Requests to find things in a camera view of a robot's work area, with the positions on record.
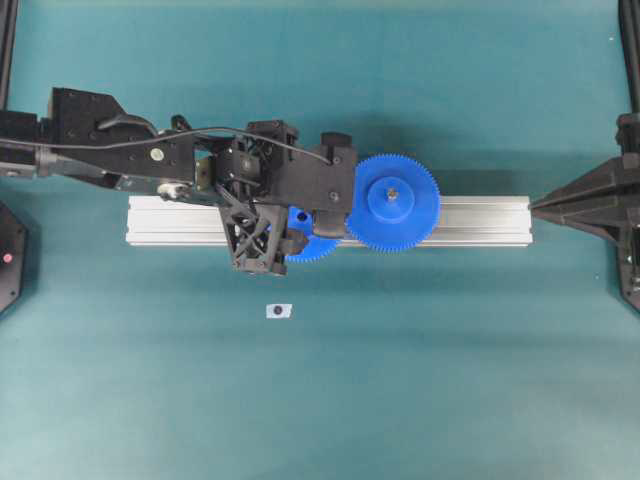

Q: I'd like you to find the silver aluminium extrusion rail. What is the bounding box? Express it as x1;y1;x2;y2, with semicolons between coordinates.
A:
125;196;533;248

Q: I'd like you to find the black camera cable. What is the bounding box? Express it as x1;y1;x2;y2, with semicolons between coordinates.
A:
0;112;335;166

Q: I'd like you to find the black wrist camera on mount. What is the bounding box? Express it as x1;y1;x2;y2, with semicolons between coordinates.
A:
285;132;358;239

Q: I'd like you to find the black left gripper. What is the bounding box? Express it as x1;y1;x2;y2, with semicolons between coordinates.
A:
193;120;309;276

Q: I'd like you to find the small blue plastic gear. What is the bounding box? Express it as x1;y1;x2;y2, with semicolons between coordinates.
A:
286;206;340;263

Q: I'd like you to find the black left frame post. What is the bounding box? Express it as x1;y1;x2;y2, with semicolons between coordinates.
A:
0;0;19;110

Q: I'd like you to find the large blue plastic gear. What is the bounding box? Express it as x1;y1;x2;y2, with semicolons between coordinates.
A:
346;154;441;253

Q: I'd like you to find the black right frame post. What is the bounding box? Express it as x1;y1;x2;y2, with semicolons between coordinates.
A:
618;0;639;113

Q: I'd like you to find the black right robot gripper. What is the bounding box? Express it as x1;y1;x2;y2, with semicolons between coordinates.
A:
530;113;639;309

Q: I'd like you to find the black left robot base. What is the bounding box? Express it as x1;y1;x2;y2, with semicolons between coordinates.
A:
0;203;28;314

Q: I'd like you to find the small white tape marker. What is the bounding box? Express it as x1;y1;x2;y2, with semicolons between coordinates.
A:
266;303;293;319

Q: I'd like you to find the black frame post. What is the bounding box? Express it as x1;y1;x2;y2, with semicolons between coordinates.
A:
618;0;639;113
0;0;19;110

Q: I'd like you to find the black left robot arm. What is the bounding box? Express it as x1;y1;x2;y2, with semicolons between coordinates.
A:
1;88;327;275

